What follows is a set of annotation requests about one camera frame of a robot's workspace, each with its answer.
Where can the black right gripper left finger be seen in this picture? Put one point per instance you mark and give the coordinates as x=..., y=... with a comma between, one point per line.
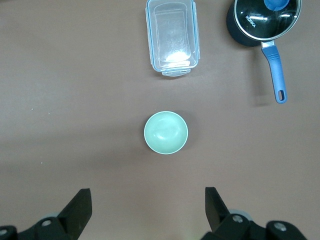
x=72, y=215

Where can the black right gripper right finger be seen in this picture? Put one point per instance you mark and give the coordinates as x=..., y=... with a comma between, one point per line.
x=217, y=215

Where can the green bowl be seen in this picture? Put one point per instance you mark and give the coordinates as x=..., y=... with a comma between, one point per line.
x=165, y=132

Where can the clear plastic food container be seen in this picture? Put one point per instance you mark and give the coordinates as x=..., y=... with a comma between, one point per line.
x=172, y=37

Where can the glass lid with blue knob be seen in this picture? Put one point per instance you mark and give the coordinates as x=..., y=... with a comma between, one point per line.
x=262, y=25

